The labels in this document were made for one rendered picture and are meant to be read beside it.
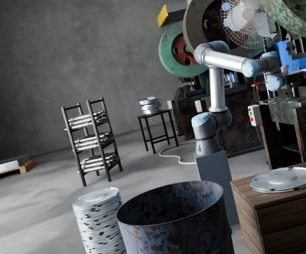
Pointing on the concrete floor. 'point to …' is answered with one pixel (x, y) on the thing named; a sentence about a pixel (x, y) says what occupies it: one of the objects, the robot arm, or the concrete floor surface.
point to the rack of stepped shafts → (92, 140)
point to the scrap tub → (177, 220)
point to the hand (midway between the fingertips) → (290, 75)
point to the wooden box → (281, 217)
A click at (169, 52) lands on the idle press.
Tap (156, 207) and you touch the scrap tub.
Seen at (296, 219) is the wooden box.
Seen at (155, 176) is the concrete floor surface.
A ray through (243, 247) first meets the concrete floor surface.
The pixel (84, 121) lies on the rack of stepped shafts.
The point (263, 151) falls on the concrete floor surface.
